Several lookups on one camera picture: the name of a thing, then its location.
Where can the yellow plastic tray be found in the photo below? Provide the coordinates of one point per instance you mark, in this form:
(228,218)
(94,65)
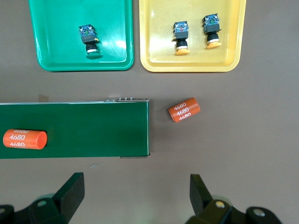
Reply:
(194,63)

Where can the orange cylinder printed 4680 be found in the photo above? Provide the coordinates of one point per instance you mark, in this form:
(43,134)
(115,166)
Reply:
(184,109)
(23,139)

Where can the green plastic tray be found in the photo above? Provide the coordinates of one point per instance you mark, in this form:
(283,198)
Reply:
(58,35)

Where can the green conveyor belt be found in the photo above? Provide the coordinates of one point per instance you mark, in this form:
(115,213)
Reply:
(93,128)

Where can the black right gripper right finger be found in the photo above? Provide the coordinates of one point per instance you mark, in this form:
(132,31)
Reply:
(203,203)

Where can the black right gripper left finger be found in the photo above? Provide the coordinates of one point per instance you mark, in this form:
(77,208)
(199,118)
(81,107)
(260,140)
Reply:
(70,198)

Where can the yellow push button switch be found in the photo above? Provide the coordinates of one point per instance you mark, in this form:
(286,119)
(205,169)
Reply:
(211,25)
(181,31)

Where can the green push button switch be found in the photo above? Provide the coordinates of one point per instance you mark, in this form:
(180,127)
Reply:
(88,37)

